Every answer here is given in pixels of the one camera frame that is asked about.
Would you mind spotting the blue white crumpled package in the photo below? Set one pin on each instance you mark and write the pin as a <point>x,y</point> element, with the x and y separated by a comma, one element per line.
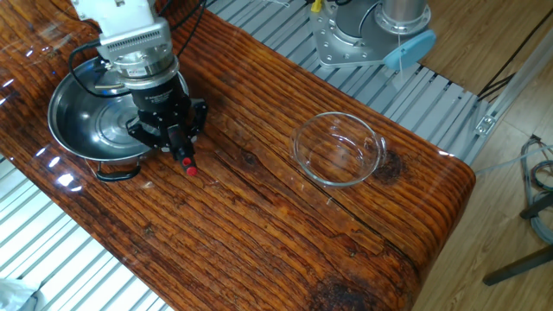
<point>13,296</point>

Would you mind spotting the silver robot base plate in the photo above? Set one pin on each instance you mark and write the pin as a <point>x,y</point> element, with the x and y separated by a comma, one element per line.
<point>328,43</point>

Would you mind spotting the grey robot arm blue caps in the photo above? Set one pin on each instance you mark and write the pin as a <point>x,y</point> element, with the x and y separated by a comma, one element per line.
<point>352,17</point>

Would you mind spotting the clear glass bowl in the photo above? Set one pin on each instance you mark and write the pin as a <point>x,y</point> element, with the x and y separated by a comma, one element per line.
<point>337,149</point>

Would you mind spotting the small yellow object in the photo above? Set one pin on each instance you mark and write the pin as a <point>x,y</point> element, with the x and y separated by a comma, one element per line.
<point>316,6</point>

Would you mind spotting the aluminium frame rail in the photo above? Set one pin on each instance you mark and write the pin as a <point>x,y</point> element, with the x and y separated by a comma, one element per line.
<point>518,82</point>

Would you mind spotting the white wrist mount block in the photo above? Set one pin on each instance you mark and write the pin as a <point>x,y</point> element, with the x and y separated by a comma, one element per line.
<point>116,13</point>

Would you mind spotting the thin white tube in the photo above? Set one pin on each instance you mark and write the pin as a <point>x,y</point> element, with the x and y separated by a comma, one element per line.
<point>514,160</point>

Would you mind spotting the metal corner bracket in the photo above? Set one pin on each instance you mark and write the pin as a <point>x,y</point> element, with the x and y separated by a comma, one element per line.
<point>485,125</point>

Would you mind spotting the black ladle red accents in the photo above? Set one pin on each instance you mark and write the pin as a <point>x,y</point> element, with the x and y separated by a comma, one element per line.
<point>179,144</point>

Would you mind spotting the silver finned box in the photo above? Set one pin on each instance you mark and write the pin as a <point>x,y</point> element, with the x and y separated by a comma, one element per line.
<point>134,43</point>

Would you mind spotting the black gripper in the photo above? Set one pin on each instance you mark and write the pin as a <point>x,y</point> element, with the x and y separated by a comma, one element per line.
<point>160,101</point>

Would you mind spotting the wood pattern table cover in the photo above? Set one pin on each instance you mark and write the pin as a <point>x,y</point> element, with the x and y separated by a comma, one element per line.
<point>259,237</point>

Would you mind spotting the silver force sensor flange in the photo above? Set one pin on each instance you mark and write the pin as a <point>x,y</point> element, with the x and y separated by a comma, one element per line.
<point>147,73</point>

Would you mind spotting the dark stand leg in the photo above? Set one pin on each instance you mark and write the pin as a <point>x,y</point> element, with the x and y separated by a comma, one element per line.
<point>535,208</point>
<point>518,266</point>

